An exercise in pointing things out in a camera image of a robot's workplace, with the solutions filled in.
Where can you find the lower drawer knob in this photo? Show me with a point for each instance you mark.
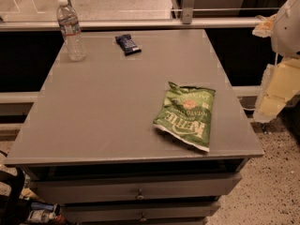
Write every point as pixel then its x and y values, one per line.
pixel 142 218

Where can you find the green kettle chips bag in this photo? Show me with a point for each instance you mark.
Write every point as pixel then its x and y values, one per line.
pixel 186 114

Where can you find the black bag on floor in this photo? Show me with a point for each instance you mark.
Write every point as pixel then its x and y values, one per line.
pixel 13 209

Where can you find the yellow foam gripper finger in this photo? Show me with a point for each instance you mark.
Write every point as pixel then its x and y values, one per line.
pixel 264 28
pixel 280 83

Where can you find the upper drawer knob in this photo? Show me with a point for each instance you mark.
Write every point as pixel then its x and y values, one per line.
pixel 140 195

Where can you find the dark blue rxbar wrapper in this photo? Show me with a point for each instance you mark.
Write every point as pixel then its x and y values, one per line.
pixel 127 44

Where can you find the grey metal railing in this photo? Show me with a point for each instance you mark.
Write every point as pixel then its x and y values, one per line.
pixel 25 15

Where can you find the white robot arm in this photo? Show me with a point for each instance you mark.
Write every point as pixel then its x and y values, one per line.
pixel 285 37

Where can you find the clutter items on floor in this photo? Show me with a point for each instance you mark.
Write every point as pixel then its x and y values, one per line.
pixel 40 212

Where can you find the grey drawer cabinet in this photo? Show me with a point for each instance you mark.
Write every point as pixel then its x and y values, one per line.
pixel 89 143

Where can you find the clear plastic water bottle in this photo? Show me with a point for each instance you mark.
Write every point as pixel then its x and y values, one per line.
pixel 71 31

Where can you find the drawer knob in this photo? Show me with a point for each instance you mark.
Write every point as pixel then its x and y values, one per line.
pixel 142 218
pixel 140 195

